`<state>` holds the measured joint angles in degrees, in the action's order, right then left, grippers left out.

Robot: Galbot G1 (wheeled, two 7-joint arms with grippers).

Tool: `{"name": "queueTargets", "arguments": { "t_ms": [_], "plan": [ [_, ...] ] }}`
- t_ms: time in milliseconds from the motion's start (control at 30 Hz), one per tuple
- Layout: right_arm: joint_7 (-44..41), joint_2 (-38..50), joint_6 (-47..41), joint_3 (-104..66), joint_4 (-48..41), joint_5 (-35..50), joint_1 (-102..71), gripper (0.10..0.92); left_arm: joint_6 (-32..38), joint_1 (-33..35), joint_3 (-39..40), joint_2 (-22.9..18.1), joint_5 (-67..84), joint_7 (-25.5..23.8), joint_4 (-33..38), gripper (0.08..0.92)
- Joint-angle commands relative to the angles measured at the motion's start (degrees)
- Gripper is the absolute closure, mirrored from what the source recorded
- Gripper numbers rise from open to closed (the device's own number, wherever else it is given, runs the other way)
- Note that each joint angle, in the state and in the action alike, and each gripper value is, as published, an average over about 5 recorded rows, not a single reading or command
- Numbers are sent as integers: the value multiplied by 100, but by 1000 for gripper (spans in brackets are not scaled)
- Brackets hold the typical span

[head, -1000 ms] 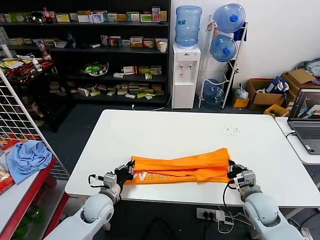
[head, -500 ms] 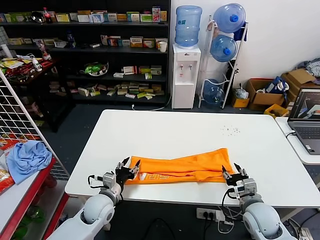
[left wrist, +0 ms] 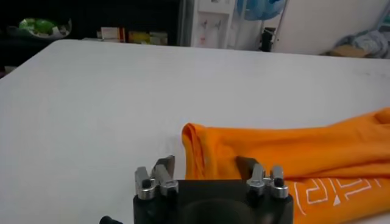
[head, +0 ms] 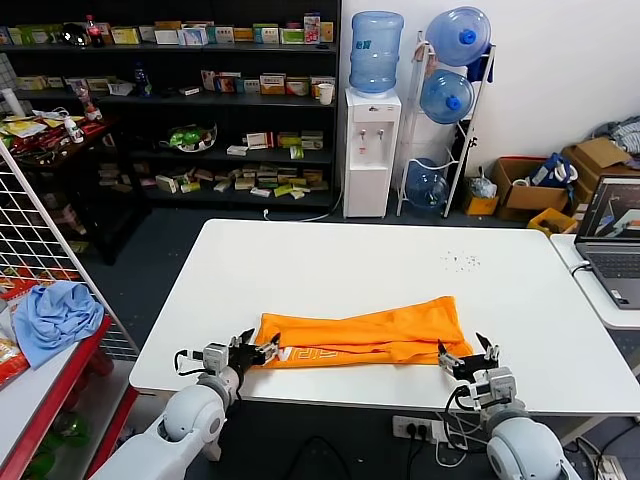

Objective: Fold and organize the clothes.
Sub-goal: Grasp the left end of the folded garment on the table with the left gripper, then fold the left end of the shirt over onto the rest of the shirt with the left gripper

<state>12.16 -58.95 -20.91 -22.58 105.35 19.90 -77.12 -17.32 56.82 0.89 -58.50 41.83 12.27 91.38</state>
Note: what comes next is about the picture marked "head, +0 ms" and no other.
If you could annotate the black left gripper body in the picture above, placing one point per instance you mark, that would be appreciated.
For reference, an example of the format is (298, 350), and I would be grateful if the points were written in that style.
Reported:
(242, 356)

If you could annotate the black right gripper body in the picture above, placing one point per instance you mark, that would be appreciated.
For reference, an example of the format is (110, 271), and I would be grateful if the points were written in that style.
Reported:
(472, 365)

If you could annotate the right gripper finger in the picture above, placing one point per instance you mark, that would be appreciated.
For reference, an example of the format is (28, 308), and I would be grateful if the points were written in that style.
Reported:
(447, 360)
(492, 351)

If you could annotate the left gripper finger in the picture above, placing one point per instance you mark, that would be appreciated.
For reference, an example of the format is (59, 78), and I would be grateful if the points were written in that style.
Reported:
(269, 349)
(243, 339)

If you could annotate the orange t-shirt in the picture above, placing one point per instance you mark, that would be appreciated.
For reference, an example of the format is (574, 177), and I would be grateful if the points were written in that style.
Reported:
(360, 330)

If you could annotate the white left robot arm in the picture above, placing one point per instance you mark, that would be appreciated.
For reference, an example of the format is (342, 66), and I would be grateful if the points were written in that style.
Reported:
(190, 415)

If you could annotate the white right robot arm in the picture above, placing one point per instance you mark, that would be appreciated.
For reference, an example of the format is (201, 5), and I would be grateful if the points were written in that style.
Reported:
(520, 445)

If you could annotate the pile of grey clothes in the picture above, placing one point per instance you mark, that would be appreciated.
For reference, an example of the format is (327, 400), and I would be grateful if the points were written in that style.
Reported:
(622, 132)

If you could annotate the white power strip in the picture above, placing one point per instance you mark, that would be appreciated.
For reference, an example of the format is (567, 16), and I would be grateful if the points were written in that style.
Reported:
(417, 427)
(610, 465)

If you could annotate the small dark crumbs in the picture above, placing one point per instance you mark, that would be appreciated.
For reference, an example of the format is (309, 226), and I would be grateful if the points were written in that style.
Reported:
(460, 261)

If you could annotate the white side table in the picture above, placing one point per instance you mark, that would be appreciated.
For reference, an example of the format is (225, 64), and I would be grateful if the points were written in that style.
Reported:
(575, 290)

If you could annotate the black curved floor object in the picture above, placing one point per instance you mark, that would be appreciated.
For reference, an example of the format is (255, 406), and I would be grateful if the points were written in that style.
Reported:
(300, 455)

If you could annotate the yellow plastic crate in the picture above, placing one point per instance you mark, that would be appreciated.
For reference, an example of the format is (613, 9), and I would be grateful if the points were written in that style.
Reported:
(552, 222)

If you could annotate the small yellow box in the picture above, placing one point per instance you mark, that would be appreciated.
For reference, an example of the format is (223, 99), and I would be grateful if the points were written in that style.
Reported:
(480, 205)

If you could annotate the large open cardboard box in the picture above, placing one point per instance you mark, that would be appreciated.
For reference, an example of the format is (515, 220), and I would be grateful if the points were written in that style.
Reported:
(520, 200)

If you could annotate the grey open laptop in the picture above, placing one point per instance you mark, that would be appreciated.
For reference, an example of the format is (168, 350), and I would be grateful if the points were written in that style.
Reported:
(612, 240)

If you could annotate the clear plastic bag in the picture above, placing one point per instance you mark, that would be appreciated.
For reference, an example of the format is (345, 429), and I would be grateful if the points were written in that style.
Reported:
(482, 184)

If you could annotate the white tape roll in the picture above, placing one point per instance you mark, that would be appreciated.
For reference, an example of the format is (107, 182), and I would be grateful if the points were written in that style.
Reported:
(521, 183)

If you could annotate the crumpled light blue cloth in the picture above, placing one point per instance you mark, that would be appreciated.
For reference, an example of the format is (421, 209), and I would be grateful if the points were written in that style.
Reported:
(55, 320)

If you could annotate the blue tote bag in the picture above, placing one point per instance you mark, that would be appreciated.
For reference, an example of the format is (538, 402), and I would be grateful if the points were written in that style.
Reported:
(550, 170)

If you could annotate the red-edged white table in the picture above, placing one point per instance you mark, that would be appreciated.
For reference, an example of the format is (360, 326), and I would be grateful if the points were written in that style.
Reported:
(45, 380)

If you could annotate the flat red white box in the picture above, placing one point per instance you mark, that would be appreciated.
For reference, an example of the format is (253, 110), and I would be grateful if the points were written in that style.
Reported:
(260, 140)

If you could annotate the white metal jug rack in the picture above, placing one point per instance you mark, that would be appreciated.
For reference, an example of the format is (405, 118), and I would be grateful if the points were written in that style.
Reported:
(467, 150)

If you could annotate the clear bowl of green packets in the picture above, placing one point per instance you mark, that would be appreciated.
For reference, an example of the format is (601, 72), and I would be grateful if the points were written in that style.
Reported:
(190, 136)

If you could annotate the tan cardboard box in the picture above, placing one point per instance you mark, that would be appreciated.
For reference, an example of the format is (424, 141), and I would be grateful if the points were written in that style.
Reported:
(597, 155)

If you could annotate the white water dispenser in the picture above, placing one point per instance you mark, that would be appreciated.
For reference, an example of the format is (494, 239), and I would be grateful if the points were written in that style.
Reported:
(370, 150)

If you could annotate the dark cluttered table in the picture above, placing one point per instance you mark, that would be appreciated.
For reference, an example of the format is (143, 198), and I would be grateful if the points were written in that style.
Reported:
(100, 165)

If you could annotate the black shelf unit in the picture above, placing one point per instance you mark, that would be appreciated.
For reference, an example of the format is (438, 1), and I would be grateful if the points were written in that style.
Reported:
(225, 112)

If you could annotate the red snack package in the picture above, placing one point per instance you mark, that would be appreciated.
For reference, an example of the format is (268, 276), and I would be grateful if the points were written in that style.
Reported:
(15, 290)

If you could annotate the orange white medicine box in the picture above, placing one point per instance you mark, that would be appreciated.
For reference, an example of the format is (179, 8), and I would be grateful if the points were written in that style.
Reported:
(273, 85)

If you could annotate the orange red medicine box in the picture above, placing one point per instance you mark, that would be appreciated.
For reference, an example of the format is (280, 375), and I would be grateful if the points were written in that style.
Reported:
(226, 83)

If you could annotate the white paper cup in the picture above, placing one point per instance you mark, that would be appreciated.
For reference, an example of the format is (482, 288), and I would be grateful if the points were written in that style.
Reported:
(325, 94)

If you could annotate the red white upright box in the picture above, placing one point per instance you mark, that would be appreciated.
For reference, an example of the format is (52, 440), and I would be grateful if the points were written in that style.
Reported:
(209, 80)

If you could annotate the white bottle green label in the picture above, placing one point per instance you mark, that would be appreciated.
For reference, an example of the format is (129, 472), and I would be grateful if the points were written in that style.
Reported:
(75, 131)

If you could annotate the white yellow medicine box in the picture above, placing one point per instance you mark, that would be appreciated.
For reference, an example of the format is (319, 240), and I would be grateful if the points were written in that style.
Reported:
(322, 82)

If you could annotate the dark blue bottle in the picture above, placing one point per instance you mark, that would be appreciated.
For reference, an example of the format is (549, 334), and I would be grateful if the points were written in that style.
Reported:
(141, 80)

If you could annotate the dark blue hanging cloth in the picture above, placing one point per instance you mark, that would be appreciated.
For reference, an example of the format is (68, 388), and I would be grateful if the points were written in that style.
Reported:
(482, 65)

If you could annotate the teal medicine box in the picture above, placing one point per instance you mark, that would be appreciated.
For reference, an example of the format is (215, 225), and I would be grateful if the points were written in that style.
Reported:
(220, 34)

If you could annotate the pale green medicine box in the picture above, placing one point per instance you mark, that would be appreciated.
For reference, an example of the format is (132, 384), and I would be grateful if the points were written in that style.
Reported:
(292, 36)

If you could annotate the blue white medicine box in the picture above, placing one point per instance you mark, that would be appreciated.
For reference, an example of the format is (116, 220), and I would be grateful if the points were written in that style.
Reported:
(193, 36)

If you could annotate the plain white box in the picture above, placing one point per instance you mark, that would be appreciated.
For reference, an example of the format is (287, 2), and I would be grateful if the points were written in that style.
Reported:
(166, 37)

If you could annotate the tall red white box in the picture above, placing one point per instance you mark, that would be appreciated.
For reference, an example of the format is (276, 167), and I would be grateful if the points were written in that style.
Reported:
(312, 30)

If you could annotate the upright blue water jug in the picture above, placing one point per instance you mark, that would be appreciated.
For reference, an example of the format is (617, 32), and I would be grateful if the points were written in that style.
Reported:
(375, 50)

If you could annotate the small orange box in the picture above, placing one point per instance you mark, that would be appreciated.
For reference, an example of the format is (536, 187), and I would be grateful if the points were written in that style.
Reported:
(327, 32)

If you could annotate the yellow green medicine box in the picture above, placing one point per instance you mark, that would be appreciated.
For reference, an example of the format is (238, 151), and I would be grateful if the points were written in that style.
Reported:
(125, 35)

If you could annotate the white cylinder roll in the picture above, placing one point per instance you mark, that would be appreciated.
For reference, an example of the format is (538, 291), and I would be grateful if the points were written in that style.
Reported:
(11, 102)

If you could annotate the cola bottle red cap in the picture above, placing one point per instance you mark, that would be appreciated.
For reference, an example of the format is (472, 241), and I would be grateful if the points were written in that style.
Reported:
(94, 31)

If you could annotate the shiny black helmet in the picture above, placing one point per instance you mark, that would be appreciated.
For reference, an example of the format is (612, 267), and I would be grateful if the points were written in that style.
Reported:
(74, 34)

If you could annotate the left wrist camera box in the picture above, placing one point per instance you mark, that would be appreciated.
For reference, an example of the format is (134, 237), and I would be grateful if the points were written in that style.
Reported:
(215, 356)

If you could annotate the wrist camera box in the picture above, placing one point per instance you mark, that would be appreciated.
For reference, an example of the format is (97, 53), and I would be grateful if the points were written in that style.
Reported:
(495, 386)
(215, 356)

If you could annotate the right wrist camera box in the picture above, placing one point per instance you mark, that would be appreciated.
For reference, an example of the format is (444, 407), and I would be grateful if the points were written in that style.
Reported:
(495, 386)

